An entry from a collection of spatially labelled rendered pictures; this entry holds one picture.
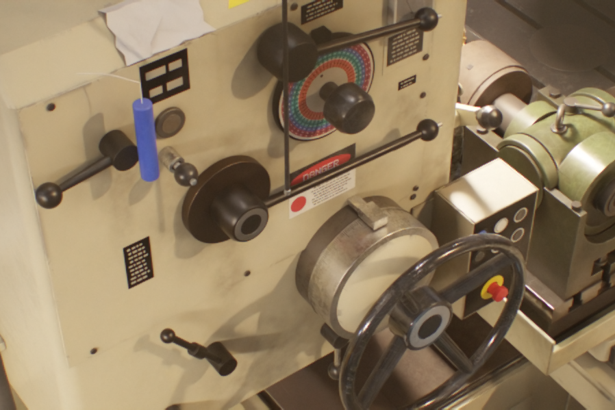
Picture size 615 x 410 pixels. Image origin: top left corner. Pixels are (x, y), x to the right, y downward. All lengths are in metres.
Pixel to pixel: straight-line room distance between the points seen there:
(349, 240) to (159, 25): 0.54
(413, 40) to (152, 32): 0.47
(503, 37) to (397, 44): 1.27
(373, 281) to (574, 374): 0.91
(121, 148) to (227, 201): 0.23
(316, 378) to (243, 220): 1.09
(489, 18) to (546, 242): 0.90
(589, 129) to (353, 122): 0.79
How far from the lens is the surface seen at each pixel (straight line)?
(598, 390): 2.84
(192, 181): 1.74
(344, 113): 1.82
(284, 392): 2.86
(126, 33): 1.68
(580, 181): 2.43
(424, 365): 2.93
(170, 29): 1.70
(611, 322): 2.69
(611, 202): 2.47
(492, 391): 2.97
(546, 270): 2.56
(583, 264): 2.53
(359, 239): 2.05
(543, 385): 3.14
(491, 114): 2.16
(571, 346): 2.62
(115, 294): 1.90
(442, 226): 2.26
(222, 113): 1.80
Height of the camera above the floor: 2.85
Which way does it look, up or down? 43 degrees down
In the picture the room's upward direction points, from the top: straight up
